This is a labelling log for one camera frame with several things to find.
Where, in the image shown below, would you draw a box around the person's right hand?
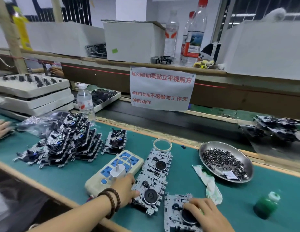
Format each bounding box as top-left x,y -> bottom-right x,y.
183,198 -> 235,232

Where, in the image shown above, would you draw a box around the person's left hand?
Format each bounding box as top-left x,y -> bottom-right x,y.
111,173 -> 140,208

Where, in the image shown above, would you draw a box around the green glue squeeze bottle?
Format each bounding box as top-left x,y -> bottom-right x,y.
253,191 -> 281,220

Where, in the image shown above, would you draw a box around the pile of small metal parts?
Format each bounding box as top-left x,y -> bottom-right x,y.
203,148 -> 249,180

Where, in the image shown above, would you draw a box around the round metal bowl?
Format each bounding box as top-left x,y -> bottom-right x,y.
198,141 -> 254,183

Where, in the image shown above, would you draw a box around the pile of black mechanism assemblies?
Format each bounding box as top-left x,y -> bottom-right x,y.
15,112 -> 103,168

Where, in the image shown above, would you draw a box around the black conveyor belt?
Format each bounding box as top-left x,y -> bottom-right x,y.
94,99 -> 300,162

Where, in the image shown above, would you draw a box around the finished mechanisms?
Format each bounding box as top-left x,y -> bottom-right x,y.
239,115 -> 300,143

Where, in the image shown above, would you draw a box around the white power plug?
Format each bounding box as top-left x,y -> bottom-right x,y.
110,164 -> 126,181

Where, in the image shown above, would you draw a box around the white blue power strip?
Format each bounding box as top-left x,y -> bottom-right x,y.
85,150 -> 144,197

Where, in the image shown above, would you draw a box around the white green-stained cloth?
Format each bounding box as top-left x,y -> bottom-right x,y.
193,165 -> 223,206

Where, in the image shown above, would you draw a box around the white plastic tray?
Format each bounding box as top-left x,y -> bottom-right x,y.
89,88 -> 122,113

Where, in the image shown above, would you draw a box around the clear plastic bottle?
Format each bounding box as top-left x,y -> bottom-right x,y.
75,82 -> 96,126
164,9 -> 180,58

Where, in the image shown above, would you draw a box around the group of black wheels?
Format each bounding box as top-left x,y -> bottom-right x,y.
91,89 -> 117,107

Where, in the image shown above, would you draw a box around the clear plastic sheet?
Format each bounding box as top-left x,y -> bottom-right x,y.
237,121 -> 300,162

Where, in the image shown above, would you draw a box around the white paper sign red text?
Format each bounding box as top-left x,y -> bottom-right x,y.
130,66 -> 196,112

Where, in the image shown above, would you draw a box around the clear plastic bag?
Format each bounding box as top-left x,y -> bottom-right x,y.
17,111 -> 71,139

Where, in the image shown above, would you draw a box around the brown cardboard panel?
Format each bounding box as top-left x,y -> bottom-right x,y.
60,63 -> 300,119

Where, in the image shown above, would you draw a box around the stack of white trays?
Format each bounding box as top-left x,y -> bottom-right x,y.
0,74 -> 75,121

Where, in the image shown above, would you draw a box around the dark metal device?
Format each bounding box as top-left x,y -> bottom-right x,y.
151,55 -> 174,65

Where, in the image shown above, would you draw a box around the wooden shelf beam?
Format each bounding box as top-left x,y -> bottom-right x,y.
0,48 -> 300,92

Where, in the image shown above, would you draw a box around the cluster of black wheels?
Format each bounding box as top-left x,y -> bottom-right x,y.
2,74 -> 59,87

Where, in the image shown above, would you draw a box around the yellow plastic object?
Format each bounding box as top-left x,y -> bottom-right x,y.
194,59 -> 216,70

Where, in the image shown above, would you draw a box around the white box green sticker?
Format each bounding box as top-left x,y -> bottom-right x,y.
103,20 -> 166,63

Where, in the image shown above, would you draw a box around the bottle with orange label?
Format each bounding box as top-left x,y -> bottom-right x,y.
183,0 -> 209,66

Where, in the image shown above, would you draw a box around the white cardboard box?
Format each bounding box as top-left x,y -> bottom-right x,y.
24,22 -> 106,57

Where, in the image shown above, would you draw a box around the black window grille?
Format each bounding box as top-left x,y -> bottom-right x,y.
31,0 -> 93,24

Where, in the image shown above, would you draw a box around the yellow plastic bottle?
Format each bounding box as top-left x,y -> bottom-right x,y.
12,6 -> 32,51

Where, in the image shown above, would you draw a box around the white rounded object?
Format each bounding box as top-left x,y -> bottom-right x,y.
263,7 -> 288,22

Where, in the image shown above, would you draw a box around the brown bead bracelet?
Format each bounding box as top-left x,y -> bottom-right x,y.
98,187 -> 121,219

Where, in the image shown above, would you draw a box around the white tape ring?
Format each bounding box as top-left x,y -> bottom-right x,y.
153,138 -> 173,153

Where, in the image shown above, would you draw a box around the red cord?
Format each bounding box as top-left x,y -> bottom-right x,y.
63,65 -> 300,100

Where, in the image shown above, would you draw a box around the wooden post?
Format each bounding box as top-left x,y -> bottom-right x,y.
0,0 -> 27,74
50,0 -> 65,23

